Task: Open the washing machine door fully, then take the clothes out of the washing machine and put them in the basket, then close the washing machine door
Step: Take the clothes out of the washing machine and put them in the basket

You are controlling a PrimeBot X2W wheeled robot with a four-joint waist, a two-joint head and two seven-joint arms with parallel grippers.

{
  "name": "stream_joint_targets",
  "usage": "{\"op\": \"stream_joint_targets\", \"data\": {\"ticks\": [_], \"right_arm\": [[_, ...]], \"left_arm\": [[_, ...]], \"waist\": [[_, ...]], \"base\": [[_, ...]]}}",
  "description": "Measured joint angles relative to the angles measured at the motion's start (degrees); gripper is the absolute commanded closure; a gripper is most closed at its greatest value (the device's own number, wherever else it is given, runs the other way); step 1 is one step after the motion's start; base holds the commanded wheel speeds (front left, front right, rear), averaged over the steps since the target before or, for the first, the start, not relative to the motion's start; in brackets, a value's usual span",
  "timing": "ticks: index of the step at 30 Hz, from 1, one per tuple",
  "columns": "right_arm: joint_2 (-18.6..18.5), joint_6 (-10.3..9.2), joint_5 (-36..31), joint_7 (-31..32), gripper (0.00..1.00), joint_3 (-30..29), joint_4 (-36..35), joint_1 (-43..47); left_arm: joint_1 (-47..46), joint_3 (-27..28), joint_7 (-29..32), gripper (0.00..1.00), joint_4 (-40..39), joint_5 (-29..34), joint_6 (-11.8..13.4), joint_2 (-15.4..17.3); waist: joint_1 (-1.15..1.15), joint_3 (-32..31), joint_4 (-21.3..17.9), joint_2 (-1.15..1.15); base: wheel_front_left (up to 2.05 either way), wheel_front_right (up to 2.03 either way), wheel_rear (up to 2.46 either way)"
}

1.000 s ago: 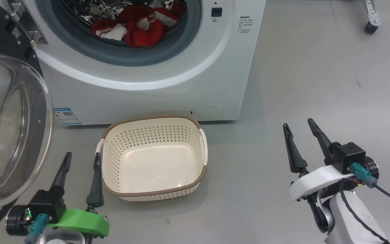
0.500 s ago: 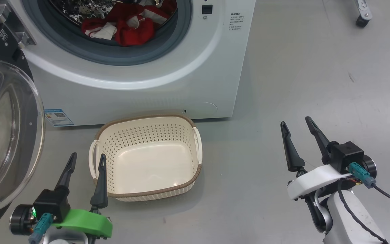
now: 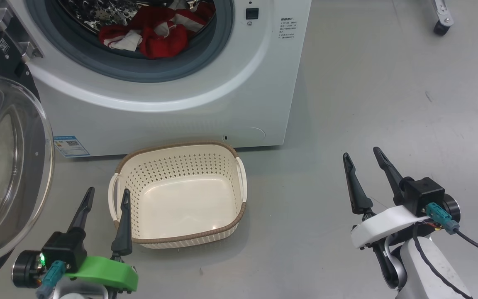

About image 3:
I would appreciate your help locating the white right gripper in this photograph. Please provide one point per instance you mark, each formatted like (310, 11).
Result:
(382, 226)

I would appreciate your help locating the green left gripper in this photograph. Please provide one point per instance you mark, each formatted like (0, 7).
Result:
(106, 272)

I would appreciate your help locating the black glass washing machine door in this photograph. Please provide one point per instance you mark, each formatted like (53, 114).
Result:
(10, 166)

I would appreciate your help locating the red and white shirt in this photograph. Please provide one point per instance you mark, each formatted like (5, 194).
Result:
(160, 41)

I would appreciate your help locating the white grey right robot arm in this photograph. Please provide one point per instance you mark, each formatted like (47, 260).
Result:
(421, 274)

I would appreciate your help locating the black round right gripper motor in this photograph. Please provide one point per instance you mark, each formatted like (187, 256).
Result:
(452, 207)

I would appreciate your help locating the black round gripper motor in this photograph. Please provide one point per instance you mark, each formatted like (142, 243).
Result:
(23, 270)
(452, 207)

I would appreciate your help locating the cream perforated laundry basket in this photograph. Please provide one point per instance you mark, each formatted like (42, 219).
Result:
(181, 207)

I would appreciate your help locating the black round left gripper motor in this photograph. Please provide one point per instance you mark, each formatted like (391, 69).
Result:
(23, 270)

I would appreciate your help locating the white front-load washing machine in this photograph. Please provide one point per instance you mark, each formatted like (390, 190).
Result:
(181, 116)

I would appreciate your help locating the blue energy label sticker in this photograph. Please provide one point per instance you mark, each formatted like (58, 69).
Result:
(71, 146)

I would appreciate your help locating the printed text notice sticker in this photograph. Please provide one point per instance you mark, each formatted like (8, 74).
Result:
(288, 29)

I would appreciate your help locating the metal cart leg with caster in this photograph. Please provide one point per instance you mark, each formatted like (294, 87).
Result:
(442, 18)

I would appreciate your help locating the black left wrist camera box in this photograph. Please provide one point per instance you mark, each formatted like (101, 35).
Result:
(67, 249)

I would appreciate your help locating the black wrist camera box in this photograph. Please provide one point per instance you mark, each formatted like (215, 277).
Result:
(67, 249)
(423, 193)

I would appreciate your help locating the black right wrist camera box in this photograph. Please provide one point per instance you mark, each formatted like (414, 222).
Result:
(423, 193)

